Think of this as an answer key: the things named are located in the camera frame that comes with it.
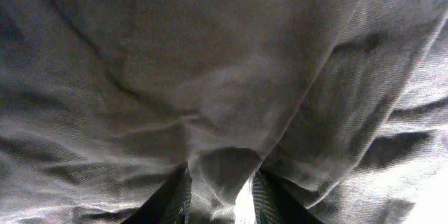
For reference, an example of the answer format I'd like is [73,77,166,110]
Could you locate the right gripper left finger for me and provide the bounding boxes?
[122,164,191,224]

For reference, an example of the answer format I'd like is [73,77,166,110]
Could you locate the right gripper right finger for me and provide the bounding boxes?
[251,170,323,224]

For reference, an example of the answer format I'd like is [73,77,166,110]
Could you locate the grey cargo shorts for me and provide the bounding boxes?
[1,0,447,223]

